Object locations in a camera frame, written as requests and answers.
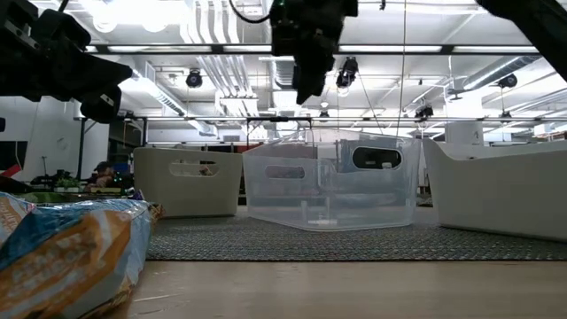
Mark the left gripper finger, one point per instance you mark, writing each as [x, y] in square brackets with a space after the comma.
[106, 73]

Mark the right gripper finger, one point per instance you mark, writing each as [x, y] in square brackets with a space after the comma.
[314, 75]

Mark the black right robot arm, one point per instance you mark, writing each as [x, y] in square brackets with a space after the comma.
[540, 26]

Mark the blue orange granola bar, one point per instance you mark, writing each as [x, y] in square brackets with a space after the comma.
[75, 257]

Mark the black ceiling spotlight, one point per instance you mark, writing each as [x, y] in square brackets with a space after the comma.
[347, 71]
[194, 79]
[507, 81]
[424, 111]

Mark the person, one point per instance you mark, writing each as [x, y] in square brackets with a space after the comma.
[104, 175]

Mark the small green background plant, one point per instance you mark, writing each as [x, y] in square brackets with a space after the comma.
[66, 182]

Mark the frosted white plastic bin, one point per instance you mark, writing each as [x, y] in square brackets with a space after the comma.
[155, 195]

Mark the clear plastic bin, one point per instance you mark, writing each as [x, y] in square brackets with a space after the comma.
[288, 208]

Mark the long ceiling light bar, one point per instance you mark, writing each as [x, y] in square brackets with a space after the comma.
[447, 49]

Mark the grey woven mat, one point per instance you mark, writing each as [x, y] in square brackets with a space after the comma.
[310, 246]

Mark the silver round ceiling duct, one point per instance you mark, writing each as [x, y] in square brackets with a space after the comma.
[283, 73]

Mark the white ceiling duct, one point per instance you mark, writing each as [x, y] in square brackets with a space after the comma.
[155, 95]

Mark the black horizontal rail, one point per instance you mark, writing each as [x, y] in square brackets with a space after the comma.
[354, 119]

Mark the black wall monitor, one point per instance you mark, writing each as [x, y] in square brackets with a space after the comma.
[6, 155]

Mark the grey ceiling duct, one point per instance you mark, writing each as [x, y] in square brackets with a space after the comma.
[500, 71]

